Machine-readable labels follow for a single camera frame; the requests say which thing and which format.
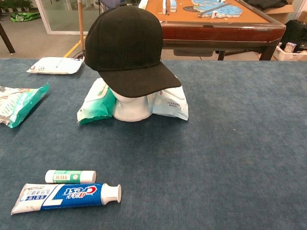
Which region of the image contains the small green white tube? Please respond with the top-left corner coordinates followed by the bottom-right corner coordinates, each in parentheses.
top-left (45, 170), bottom-right (97, 184)

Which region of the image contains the blue white toothpaste tube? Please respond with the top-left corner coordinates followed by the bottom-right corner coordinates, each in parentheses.
top-left (11, 183), bottom-right (122, 216)

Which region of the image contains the wooden pole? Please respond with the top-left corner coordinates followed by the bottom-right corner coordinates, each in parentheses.
top-left (78, 0), bottom-right (85, 51)

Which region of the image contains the brown mahjong table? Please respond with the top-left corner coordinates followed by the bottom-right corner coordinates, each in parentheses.
top-left (138, 0), bottom-right (287, 61)

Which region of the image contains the black bag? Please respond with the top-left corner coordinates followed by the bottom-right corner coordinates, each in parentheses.
top-left (280, 19), bottom-right (307, 52)

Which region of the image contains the green bag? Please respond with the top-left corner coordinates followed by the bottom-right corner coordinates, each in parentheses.
top-left (10, 11), bottom-right (41, 23)

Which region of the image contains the white tissue pack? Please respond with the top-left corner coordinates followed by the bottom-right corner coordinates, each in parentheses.
top-left (26, 57), bottom-right (85, 75)

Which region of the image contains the white plastic crate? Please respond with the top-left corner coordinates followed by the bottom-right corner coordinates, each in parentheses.
top-left (273, 42), bottom-right (307, 62)

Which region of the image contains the white foam mannequin head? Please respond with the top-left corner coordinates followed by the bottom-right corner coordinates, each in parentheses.
top-left (112, 86), bottom-right (154, 122)

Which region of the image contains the light blue wipes pack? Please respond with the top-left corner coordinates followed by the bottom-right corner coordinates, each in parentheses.
top-left (146, 85), bottom-right (189, 121)

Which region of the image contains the dark desk leg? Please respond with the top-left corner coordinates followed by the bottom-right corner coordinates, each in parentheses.
top-left (0, 23), bottom-right (16, 55)

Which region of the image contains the blue mahjong tile pile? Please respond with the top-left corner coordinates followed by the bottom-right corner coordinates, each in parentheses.
top-left (191, 0), bottom-right (243, 19)

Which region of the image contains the green white wet wipes pack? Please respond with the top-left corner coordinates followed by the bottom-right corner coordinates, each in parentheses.
top-left (76, 78), bottom-right (118, 126)

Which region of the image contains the teal clear cotton pad pack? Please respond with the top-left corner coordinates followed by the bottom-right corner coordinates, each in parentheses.
top-left (0, 82), bottom-right (50, 129)

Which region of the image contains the blue carpet table cover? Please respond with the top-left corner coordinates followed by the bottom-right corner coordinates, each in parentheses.
top-left (0, 58), bottom-right (307, 230)

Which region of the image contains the black baseball cap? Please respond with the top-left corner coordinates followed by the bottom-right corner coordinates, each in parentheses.
top-left (84, 3), bottom-right (182, 98)

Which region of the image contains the cardboard box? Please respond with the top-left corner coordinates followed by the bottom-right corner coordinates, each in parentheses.
top-left (263, 3), bottom-right (295, 24)

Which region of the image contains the black cloth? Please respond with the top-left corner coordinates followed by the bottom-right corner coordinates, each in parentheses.
top-left (243, 0), bottom-right (288, 11)

